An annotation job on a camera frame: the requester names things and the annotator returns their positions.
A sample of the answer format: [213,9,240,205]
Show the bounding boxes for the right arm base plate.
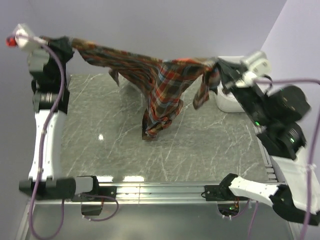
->
[200,184,248,202]

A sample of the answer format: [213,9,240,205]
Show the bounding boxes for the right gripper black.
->
[213,56,270,126]

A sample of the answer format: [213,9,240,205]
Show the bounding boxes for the black box under rail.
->
[80,200,104,216]

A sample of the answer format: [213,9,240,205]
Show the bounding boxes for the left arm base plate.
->
[71,185,117,202]

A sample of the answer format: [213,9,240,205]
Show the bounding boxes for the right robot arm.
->
[217,58,320,226]

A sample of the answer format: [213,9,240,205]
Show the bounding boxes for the aluminium rail frame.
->
[14,109,305,240]

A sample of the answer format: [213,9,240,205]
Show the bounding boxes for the plaid long sleeve shirt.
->
[68,38,221,141]

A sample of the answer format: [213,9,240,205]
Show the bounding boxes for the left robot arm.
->
[19,37,101,201]

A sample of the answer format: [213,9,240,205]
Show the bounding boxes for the white plastic basket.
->
[214,55,244,113]

